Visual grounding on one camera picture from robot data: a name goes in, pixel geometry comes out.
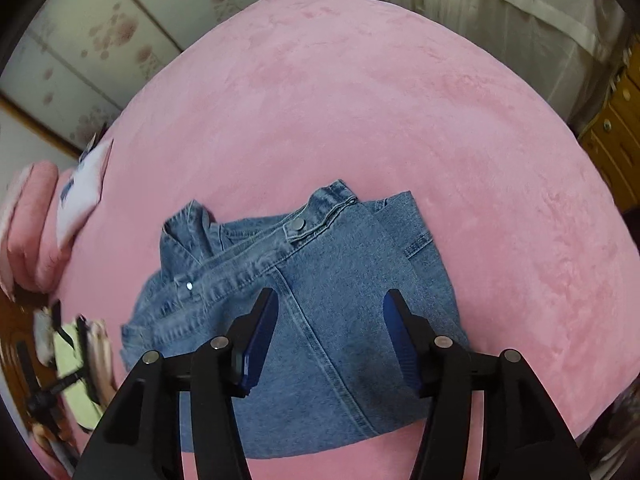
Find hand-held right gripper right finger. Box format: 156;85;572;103
382;289;583;480

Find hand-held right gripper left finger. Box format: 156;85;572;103
72;287;279;480

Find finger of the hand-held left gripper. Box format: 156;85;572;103
15;340;91;416

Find blue denim jacket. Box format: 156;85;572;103
120;178;471;460

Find wooden headboard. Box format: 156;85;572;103
0;285;51;461

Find green and black folded garment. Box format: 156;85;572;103
50;320;108;431

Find grey patterned cloth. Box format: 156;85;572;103
32;305;58;366

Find folded pink quilt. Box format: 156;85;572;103
0;160;73;293

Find white star-shaped pillow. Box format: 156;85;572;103
55;137;115;251

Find pink plush blanket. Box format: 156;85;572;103
30;0;640;480

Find wooden drawer cabinet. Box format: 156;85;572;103
577;45;640;211

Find floral wardrobe doors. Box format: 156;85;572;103
0;0;268;156

